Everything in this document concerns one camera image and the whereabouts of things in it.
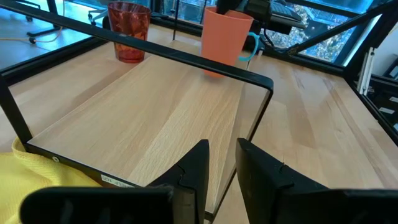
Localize red faceted translucent cup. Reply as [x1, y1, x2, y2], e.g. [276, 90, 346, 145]
[107, 1, 152, 64]

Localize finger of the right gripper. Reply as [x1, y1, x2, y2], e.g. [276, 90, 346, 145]
[216, 0, 244, 16]

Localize yellow floor cable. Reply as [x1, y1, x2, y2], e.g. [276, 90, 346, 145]
[0, 26, 64, 45]

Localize yellow cloth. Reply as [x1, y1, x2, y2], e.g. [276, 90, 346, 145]
[0, 138, 102, 224]

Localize tall orange plastic cup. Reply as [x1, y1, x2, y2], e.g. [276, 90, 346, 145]
[200, 6, 254, 79]

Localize light blue mug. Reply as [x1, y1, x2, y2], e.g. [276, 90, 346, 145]
[238, 32, 261, 62]

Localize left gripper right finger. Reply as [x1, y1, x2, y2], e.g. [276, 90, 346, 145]
[235, 138, 398, 224]

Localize black floor stand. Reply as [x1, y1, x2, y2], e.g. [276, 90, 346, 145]
[17, 0, 62, 37]

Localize office chair base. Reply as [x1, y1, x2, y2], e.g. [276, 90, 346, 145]
[88, 8, 109, 26]

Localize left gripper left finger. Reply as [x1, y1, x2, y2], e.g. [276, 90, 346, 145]
[20, 139, 210, 224]

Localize black aluminium table frame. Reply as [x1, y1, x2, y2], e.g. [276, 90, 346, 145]
[0, 0, 398, 147]

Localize black-framed wooden shelf rack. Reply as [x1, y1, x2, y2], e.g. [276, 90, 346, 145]
[0, 0, 275, 223]

